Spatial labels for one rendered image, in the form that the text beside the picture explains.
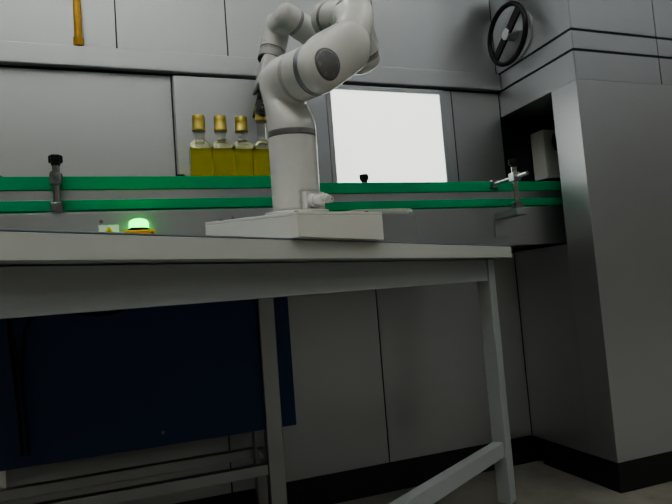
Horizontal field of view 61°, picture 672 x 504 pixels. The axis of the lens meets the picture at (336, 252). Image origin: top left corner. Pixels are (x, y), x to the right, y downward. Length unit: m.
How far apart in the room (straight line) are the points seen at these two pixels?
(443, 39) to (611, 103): 0.61
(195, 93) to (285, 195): 0.77
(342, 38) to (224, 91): 0.74
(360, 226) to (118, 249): 0.49
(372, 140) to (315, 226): 0.95
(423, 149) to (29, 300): 1.47
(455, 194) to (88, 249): 1.27
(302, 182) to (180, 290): 0.35
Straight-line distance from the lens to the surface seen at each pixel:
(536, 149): 2.23
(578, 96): 1.92
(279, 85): 1.11
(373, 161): 1.87
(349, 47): 1.13
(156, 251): 0.79
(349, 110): 1.89
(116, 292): 0.80
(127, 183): 1.44
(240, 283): 0.93
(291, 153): 1.08
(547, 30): 2.07
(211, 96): 1.79
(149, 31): 1.88
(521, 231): 1.89
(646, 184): 2.03
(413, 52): 2.10
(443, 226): 1.73
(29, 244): 0.71
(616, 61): 2.07
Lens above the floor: 0.65
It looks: 4 degrees up
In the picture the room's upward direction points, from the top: 4 degrees counter-clockwise
